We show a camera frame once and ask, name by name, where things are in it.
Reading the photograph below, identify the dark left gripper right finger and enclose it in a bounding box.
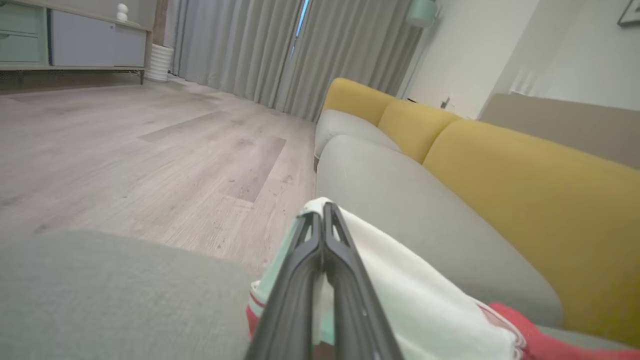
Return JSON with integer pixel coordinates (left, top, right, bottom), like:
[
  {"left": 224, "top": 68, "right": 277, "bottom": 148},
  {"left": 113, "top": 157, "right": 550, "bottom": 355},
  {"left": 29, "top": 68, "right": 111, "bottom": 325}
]
[{"left": 323, "top": 202, "right": 404, "bottom": 360}]

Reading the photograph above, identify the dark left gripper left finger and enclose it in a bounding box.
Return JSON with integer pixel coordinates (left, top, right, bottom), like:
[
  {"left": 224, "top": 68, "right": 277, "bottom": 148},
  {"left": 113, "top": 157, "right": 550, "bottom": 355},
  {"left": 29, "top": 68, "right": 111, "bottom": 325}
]
[{"left": 244, "top": 212, "right": 324, "bottom": 360}]

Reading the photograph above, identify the red jersey with black number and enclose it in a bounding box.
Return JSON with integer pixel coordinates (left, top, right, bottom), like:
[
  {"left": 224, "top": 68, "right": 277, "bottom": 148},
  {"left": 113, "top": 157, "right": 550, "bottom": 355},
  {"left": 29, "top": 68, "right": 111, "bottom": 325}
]
[{"left": 245, "top": 196, "right": 640, "bottom": 360}]

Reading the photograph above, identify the large grey sofa seat cushion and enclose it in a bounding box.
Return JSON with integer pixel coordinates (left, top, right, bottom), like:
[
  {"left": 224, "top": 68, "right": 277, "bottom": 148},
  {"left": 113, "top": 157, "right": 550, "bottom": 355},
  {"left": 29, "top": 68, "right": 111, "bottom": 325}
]
[{"left": 0, "top": 229, "right": 636, "bottom": 360}]

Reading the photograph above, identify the light grey sofa end cushion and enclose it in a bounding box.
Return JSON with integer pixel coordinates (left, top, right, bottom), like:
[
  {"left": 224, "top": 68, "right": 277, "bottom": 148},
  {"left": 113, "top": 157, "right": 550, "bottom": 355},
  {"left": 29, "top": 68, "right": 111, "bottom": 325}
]
[{"left": 313, "top": 109, "right": 403, "bottom": 161}]

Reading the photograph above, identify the short yellow sofa backrest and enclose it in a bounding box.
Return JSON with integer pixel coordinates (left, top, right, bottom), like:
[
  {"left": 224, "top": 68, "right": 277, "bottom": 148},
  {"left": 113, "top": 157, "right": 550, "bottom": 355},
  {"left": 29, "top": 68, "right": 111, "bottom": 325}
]
[
  {"left": 376, "top": 100, "right": 462, "bottom": 165},
  {"left": 322, "top": 77, "right": 399, "bottom": 127}
]

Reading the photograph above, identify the long yellow sofa backrest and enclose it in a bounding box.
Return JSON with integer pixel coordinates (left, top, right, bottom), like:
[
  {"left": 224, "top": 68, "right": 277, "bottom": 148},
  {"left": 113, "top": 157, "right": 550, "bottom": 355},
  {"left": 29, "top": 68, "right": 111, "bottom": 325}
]
[{"left": 422, "top": 119, "right": 640, "bottom": 350}]

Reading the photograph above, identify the grey curtain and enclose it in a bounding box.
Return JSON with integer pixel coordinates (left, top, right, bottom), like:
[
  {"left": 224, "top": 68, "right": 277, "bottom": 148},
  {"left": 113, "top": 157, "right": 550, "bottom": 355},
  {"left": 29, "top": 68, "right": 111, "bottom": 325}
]
[
  {"left": 274, "top": 0, "right": 427, "bottom": 122},
  {"left": 170, "top": 0, "right": 304, "bottom": 110}
]

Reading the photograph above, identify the white ribbed vase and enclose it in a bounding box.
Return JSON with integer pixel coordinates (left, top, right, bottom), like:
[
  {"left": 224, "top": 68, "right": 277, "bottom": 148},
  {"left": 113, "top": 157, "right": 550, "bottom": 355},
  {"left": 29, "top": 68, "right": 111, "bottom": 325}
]
[{"left": 144, "top": 43, "right": 175, "bottom": 83}]

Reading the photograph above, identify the mint green lamp shade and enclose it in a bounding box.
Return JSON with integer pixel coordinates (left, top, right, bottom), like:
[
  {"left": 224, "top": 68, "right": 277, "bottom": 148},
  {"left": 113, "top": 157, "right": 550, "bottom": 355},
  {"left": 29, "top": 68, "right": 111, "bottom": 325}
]
[{"left": 405, "top": 0, "right": 441, "bottom": 29}]

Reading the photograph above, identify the low cabinet with pale drawers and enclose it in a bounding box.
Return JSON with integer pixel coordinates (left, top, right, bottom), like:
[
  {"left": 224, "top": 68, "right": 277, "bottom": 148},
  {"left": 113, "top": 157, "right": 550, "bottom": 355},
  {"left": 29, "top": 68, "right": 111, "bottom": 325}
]
[{"left": 0, "top": 0, "right": 154, "bottom": 86}]

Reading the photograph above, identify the dark picture frame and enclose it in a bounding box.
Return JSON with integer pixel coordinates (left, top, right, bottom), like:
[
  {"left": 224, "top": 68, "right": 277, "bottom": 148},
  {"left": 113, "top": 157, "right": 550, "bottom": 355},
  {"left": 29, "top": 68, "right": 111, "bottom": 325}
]
[{"left": 617, "top": 0, "right": 640, "bottom": 27}]

